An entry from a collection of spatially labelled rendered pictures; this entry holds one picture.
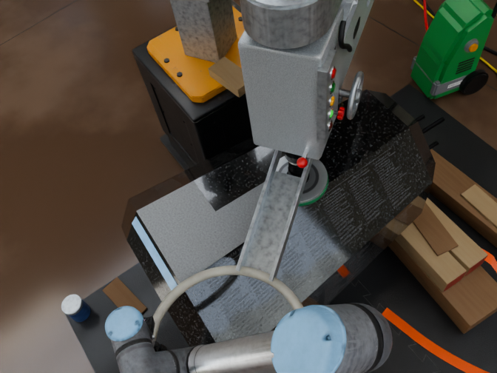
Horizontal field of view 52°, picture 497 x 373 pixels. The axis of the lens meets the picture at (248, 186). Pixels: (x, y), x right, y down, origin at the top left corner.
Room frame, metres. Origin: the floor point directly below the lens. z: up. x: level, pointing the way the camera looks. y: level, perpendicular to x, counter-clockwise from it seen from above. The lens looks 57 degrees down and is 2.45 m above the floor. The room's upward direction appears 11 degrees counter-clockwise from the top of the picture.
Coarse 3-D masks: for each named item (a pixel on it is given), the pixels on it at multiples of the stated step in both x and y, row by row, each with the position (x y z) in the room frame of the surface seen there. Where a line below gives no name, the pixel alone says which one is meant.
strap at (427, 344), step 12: (492, 264) 0.79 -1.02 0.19; (384, 312) 0.73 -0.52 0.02; (396, 324) 0.66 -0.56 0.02; (408, 324) 0.65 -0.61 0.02; (420, 336) 0.59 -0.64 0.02; (432, 348) 0.53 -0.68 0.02; (444, 360) 0.46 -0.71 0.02; (456, 360) 0.45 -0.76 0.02; (468, 372) 0.40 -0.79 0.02; (480, 372) 0.39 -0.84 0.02
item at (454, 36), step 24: (456, 0) 2.14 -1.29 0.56; (480, 0) 2.08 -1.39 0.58; (432, 24) 2.15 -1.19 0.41; (456, 24) 2.02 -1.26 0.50; (480, 24) 1.96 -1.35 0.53; (432, 48) 2.06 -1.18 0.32; (456, 48) 1.95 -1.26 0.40; (480, 48) 1.97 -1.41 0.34; (432, 72) 1.99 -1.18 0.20; (456, 72) 1.95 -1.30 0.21; (480, 72) 1.95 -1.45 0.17; (432, 96) 1.96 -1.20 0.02
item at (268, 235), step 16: (272, 160) 0.98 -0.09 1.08; (272, 176) 0.94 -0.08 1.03; (288, 176) 0.93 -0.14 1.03; (304, 176) 0.89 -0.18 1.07; (272, 192) 0.89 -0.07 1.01; (288, 192) 0.88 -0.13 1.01; (256, 208) 0.83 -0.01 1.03; (272, 208) 0.84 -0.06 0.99; (288, 208) 0.83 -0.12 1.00; (256, 224) 0.80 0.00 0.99; (272, 224) 0.79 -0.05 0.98; (288, 224) 0.76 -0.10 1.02; (256, 240) 0.76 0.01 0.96; (272, 240) 0.74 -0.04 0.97; (240, 256) 0.70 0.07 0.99; (256, 256) 0.71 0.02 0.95; (272, 256) 0.69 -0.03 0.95; (272, 272) 0.63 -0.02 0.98
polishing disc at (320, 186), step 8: (280, 160) 1.10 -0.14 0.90; (280, 168) 1.06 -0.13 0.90; (312, 168) 1.03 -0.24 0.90; (320, 168) 1.03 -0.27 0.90; (312, 176) 1.00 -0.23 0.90; (320, 176) 0.99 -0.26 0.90; (312, 184) 0.96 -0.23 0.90; (320, 184) 0.96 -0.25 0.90; (304, 192) 0.94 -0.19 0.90; (312, 192) 0.93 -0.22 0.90; (320, 192) 0.92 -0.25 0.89; (304, 200) 0.91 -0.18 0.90; (312, 200) 0.91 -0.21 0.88
